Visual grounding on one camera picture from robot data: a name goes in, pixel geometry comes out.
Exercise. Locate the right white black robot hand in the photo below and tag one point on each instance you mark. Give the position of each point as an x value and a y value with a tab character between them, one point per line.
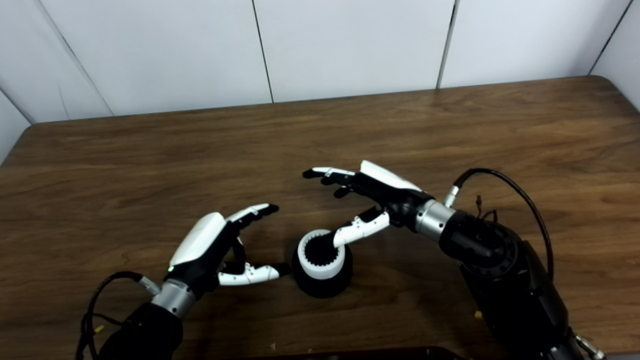
395	195

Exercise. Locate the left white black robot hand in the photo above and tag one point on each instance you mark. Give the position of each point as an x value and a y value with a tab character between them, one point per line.
197	240

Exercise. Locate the round black plastic part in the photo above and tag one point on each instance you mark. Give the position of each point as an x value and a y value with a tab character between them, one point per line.
322	288

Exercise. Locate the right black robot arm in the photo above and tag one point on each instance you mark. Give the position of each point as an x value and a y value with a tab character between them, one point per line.
515	290

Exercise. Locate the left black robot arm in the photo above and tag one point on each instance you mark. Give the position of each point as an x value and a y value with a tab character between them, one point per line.
140	335

